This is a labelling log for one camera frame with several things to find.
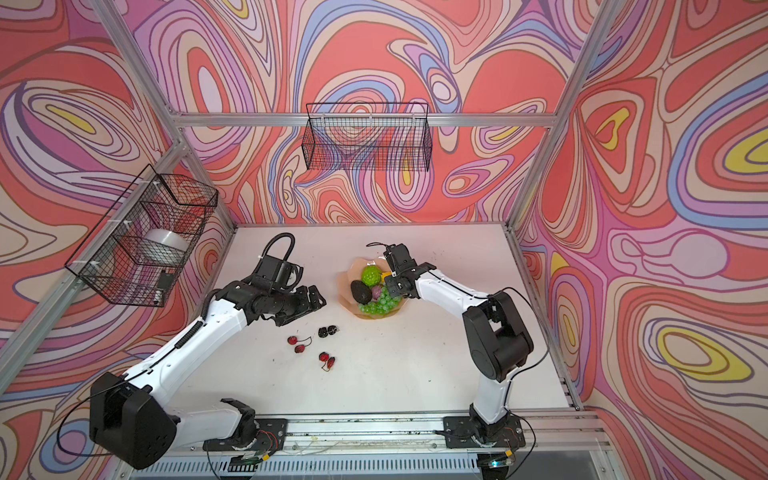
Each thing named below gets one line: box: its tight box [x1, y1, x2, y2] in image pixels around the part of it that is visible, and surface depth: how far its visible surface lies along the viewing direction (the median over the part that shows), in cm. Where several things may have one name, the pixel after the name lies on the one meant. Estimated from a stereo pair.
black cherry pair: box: [318, 325, 340, 339], surface depth 92 cm
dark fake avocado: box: [350, 280, 373, 305], surface depth 98 cm
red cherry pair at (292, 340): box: [287, 335, 312, 354], surface depth 90 cm
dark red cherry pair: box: [318, 351, 336, 372], surface depth 86 cm
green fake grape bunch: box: [358, 286, 402, 316], surface depth 92 cm
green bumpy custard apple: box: [361, 265, 382, 287], surface depth 98 cm
